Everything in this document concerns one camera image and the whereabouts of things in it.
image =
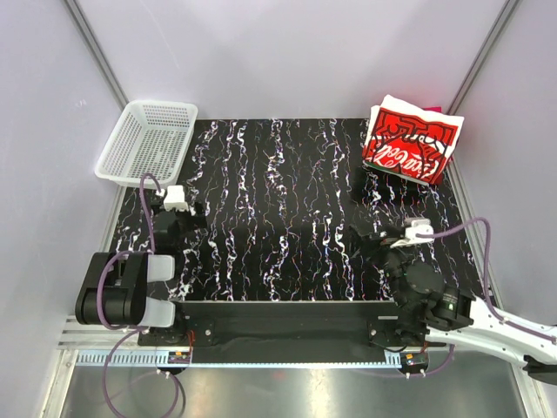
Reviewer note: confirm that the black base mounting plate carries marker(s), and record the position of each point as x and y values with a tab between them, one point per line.
318	330

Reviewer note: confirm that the black marble pattern mat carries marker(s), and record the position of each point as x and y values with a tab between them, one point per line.
279	196

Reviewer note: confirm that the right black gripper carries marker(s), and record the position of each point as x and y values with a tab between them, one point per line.
369	242

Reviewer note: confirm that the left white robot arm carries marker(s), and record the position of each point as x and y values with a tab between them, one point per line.
114	293

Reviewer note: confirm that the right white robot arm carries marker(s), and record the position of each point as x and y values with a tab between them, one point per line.
429	311

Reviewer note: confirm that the left aluminium corner post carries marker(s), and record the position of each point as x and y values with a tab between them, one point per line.
86	32

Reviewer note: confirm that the right aluminium corner post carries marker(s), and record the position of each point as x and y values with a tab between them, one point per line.
487	47

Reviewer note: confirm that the aluminium corner post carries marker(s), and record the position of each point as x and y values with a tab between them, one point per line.
487	47
86	32

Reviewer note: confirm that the white slotted cable duct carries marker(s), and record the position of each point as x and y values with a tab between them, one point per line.
168	358

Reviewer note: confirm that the white plastic mesh basket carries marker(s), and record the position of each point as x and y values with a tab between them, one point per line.
150	136

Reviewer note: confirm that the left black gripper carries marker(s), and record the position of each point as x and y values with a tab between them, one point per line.
195	221

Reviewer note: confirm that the white t shirt red print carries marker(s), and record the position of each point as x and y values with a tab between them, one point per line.
404	140

